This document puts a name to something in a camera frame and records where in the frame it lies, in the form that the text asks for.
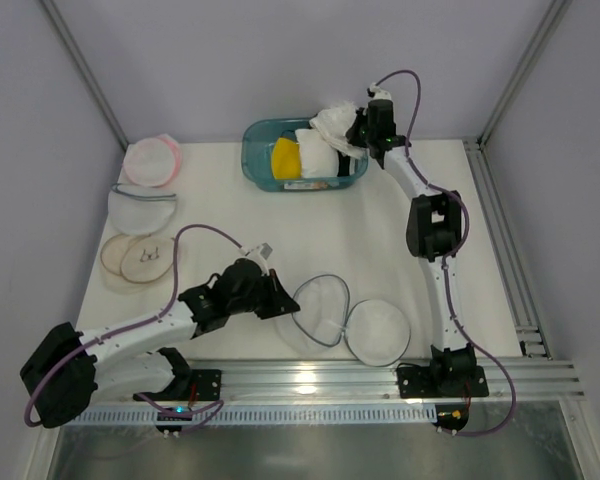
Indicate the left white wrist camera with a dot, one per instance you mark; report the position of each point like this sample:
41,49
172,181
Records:
260,255

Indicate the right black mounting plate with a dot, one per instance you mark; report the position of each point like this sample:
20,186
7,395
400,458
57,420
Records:
416,381

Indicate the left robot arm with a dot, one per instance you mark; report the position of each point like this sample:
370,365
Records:
72,369

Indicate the frame post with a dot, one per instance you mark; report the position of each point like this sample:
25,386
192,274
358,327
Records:
70,45
535,47

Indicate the blue trimmed flat mesh bag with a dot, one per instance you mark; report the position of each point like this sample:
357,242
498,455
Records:
139,210

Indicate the pink trimmed mesh bag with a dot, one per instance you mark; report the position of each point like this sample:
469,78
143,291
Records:
153,161

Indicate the yellow bra pad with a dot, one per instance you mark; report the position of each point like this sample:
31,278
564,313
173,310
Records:
285,160

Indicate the left rear frame post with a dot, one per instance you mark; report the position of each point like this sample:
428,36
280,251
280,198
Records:
70,45

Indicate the beige trimmed mesh bag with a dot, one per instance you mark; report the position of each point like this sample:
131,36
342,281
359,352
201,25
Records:
129,264

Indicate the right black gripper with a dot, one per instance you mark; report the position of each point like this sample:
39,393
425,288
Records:
359,132

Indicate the white lace bra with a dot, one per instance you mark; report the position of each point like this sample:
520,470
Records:
332,123

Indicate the black bra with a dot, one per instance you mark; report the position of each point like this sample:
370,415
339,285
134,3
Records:
346,165

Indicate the aluminium front rail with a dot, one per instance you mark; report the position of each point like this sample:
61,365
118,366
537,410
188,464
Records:
349,381

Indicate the white slotted cable duct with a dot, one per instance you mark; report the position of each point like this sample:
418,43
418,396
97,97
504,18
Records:
264,415

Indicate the teal plastic basin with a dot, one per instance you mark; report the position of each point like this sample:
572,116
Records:
257,145

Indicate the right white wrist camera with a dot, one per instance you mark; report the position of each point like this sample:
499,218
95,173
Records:
376,92

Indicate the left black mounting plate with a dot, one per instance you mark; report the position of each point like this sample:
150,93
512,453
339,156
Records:
204,385

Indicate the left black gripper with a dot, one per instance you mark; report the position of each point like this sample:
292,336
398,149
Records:
277,295

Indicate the white folded bra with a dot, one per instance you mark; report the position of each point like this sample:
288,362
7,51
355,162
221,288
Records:
318,158

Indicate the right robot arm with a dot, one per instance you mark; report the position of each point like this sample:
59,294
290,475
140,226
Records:
434,234

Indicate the white mesh bag blue zipper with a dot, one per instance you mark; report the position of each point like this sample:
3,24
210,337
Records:
376,332

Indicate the right rear frame post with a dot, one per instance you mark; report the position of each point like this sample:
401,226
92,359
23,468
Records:
535,47

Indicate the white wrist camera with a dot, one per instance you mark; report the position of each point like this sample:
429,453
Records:
260,255
376,92

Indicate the black mounting plate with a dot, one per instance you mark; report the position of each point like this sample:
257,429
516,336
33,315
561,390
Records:
416,381
204,385

